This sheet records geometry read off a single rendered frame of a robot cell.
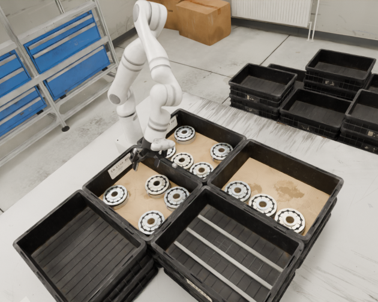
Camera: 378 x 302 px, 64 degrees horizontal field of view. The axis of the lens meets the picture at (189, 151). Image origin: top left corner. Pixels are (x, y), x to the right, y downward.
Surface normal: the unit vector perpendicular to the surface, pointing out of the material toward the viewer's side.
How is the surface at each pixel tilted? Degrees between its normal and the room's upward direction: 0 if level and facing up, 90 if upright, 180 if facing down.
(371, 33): 90
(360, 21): 90
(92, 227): 0
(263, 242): 0
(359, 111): 0
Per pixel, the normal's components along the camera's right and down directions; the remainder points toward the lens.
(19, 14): 0.79, 0.36
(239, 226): -0.13, -0.69
